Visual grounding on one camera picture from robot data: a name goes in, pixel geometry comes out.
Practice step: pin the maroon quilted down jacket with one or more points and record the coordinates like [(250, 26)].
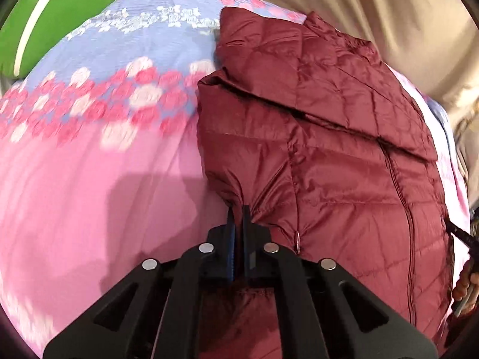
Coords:
[(336, 194)]

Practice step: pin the beige curtain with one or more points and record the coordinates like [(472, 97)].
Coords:
[(374, 7)]

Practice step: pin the person's right hand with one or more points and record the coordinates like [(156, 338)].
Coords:
[(468, 284)]

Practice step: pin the green pillow with white stripe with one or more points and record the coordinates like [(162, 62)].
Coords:
[(56, 18)]

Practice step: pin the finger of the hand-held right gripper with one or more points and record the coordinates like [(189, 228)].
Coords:
[(461, 235)]

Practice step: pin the pink blue floral blanket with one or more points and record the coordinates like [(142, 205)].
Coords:
[(93, 194)]

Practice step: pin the cream patterned cloth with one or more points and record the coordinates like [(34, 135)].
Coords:
[(467, 138)]

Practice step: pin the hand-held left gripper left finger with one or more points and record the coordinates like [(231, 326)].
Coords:
[(231, 246)]

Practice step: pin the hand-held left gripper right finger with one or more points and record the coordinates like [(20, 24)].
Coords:
[(247, 246)]

